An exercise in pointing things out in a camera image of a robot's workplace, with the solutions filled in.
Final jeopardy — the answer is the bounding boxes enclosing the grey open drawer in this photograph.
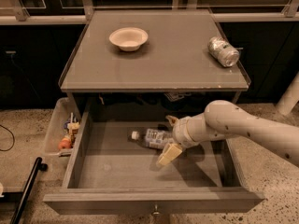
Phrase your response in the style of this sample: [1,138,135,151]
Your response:
[44,99,264,215]

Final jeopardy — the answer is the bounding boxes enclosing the grey cabinet counter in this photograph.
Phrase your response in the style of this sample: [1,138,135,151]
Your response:
[60,10,249,99]

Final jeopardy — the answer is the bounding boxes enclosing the white paper bowl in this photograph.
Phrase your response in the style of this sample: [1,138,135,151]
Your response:
[109,27,149,52]

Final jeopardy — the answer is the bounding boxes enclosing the black metal pole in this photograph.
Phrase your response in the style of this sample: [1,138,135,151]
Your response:
[10,157,48,224]

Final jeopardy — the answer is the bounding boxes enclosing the small toy items in bin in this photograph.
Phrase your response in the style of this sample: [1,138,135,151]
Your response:
[64,113,80,143]

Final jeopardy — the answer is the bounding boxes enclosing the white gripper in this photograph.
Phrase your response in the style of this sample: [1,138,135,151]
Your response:
[156,115,199,167]

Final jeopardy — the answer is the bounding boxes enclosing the clear plastic bin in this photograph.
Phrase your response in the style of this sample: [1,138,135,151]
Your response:
[44,98,74,156]

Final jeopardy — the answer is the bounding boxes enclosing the metal window frame rail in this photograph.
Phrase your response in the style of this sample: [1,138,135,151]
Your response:
[1,0,299,24]

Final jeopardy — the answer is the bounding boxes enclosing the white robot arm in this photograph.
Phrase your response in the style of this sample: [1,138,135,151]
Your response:
[157,100,299,166]

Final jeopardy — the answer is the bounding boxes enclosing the orange toy fruit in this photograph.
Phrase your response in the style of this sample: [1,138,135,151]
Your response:
[58,137,72,150]

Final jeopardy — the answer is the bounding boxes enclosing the blue label plastic bottle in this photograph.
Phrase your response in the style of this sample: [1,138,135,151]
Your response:
[131,129,174,149]

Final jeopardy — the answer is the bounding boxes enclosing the black floor cable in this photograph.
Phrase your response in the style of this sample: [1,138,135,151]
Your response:
[0,124,16,152]

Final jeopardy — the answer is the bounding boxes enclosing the crushed silver can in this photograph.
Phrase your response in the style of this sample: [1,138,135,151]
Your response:
[207,36,240,67]

